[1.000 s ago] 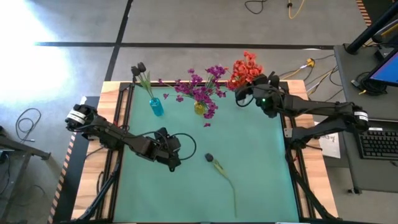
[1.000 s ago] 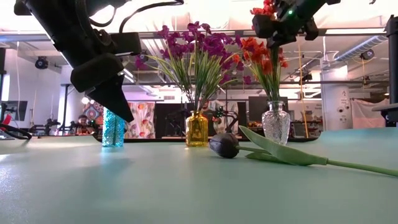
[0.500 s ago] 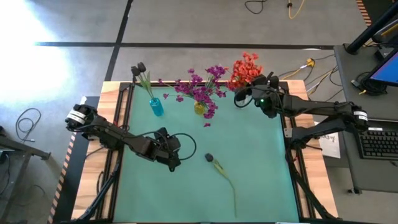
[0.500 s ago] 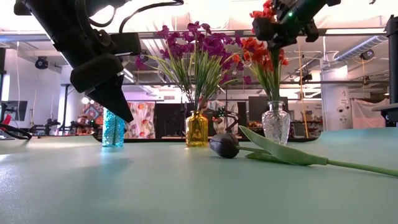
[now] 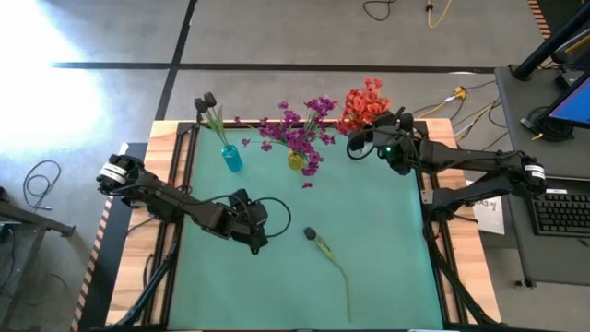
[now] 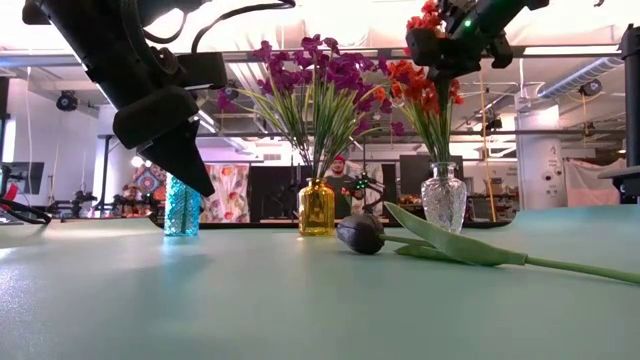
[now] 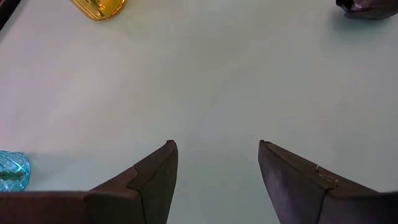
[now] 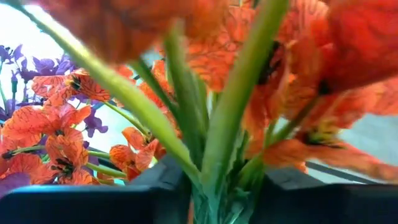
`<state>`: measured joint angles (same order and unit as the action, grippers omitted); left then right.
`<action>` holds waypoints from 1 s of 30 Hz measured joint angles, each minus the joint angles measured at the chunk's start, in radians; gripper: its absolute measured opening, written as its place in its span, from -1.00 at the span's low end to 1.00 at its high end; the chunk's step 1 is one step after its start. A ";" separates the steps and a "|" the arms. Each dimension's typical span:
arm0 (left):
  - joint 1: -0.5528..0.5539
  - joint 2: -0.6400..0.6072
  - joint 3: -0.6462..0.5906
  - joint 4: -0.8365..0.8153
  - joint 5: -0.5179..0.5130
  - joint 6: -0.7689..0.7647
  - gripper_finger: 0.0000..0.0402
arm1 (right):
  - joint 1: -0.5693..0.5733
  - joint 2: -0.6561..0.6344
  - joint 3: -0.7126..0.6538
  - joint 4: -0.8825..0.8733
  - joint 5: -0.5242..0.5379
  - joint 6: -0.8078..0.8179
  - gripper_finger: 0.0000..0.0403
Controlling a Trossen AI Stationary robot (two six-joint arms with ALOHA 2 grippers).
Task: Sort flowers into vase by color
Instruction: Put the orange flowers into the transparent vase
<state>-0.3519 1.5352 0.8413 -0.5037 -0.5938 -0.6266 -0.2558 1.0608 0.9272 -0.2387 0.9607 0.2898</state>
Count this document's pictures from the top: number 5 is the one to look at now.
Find monitor with blue screen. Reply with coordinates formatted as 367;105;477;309
546;71;590;130

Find blue glass vase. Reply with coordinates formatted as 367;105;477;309
220;144;244;174

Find orange artificial flower bunch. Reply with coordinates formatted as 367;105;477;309
336;87;370;136
357;77;392;135
343;85;386;136

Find purple artificial flower bunch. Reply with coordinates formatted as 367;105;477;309
233;101;305;153
301;95;340;147
288;133;325;179

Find black left wrist camera cable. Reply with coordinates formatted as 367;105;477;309
251;196;293;240

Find black metal table frame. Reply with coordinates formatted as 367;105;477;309
114;118;497;331

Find black floor cable bundle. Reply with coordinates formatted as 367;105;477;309
405;80;511;172

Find grey keyboard desk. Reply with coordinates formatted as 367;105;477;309
501;173;590;288

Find black monitor cables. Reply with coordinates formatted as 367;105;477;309
519;104;576;143

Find black looped floor cable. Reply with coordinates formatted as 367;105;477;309
21;159;64;212

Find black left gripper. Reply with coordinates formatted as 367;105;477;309
220;202;269;255

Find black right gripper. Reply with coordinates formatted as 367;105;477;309
348;130;420;175

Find teal table mat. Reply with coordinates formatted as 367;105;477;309
166;123;444;331

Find grey desk with monitor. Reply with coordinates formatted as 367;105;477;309
493;64;590;182

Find grey metal stand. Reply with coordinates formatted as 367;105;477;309
0;184;77;332

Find yellow plug with cable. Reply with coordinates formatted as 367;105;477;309
417;86;467;119

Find white paper sheet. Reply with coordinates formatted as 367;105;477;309
472;196;507;236

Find black monitor pole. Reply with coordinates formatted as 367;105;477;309
512;2;590;82

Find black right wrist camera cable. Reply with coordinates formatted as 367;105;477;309
345;127;384;161

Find black keyboard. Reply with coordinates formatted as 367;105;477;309
529;186;590;239

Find black floor mat striped edge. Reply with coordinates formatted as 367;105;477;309
68;141;153;332

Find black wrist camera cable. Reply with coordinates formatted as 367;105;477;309
345;127;384;161
251;196;293;240

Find orange black striped strip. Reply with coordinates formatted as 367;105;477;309
526;0;553;41

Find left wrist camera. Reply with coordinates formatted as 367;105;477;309
229;187;253;207

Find yellow floor cable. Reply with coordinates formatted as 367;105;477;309
426;0;455;30

